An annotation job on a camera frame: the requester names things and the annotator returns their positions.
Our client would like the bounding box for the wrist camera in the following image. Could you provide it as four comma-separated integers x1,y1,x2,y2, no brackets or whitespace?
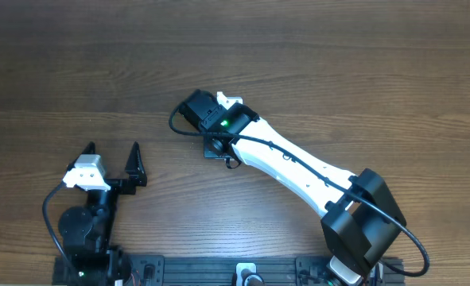
216,91,243,110
62,153,112,192

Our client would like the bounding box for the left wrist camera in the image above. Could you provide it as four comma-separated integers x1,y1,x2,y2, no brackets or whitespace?
62,153,112,192

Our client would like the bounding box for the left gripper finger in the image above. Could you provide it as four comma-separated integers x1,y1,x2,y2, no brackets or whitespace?
124,141,149,187
66,141,97,171

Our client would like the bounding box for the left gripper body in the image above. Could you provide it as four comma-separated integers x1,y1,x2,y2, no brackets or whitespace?
107,178,138,196

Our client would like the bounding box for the mounting rail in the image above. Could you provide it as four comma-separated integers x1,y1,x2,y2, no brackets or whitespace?
53,254,406,286

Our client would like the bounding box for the black cable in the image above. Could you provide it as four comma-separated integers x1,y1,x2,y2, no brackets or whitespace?
41,181,79,285
168,102,431,278

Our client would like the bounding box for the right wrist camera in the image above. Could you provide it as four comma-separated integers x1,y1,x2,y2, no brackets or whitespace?
216,91,243,110

